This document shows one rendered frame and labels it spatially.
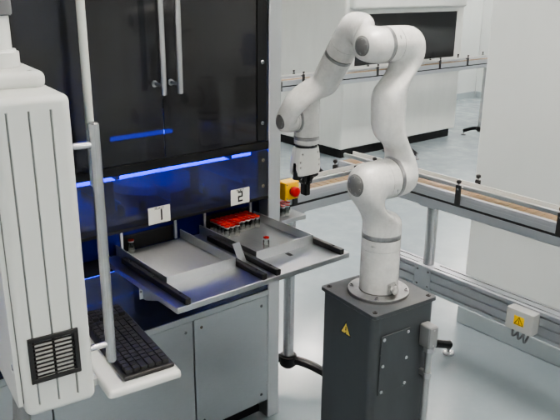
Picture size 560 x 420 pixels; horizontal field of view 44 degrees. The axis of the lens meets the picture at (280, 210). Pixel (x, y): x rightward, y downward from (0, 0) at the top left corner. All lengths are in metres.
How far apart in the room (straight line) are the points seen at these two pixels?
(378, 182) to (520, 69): 1.63
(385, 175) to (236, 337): 1.08
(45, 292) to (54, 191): 0.23
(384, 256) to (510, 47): 1.67
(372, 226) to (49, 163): 0.96
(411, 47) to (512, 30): 1.55
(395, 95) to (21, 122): 1.00
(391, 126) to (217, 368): 1.27
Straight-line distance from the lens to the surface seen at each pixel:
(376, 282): 2.12
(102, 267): 1.68
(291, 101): 2.19
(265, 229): 2.62
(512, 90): 3.51
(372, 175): 1.97
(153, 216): 2.37
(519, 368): 3.63
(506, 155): 3.56
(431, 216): 3.15
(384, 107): 1.98
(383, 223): 2.05
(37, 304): 1.66
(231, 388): 2.88
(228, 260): 2.27
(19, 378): 1.75
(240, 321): 2.76
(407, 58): 2.00
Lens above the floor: 1.79
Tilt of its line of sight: 19 degrees down
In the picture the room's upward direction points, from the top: 1 degrees clockwise
